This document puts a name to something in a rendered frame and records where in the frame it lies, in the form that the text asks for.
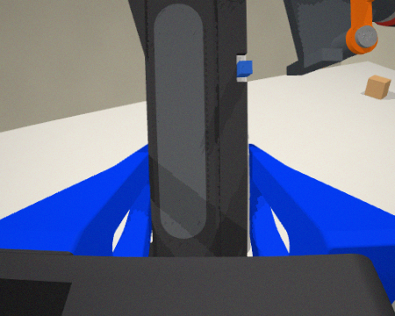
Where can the red and black hose nozzle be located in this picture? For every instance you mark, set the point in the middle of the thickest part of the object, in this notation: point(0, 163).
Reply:
point(197, 107)

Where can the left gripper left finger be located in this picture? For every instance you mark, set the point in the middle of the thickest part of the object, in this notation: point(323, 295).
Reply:
point(83, 218)

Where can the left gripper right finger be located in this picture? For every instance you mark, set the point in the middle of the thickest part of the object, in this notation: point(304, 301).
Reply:
point(318, 218)

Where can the tan cube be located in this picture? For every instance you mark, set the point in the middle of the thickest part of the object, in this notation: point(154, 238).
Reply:
point(377, 87)

